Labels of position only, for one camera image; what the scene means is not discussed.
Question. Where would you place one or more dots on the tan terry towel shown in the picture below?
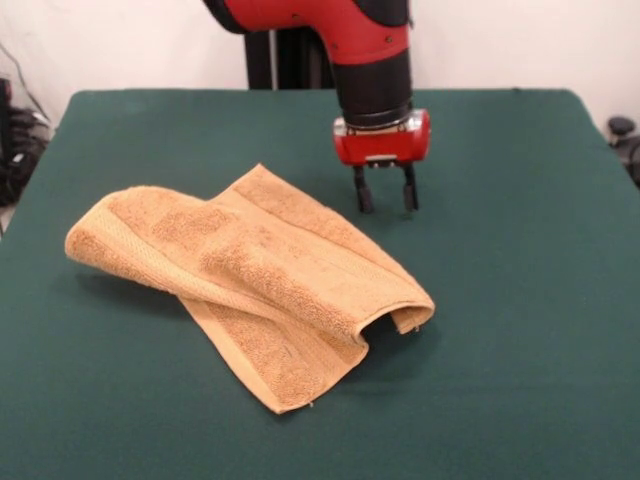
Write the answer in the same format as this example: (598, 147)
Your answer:
(250, 285)

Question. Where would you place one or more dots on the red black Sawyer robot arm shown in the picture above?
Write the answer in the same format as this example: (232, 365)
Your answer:
(365, 50)

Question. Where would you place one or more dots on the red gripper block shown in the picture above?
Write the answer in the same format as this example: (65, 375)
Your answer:
(385, 145)

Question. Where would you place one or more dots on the grey black tripod base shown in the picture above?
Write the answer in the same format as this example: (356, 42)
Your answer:
(621, 125)
(20, 150)

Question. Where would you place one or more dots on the dark green table cloth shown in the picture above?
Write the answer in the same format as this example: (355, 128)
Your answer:
(500, 325)

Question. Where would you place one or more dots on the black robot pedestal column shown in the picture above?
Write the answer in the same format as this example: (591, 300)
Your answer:
(290, 65)

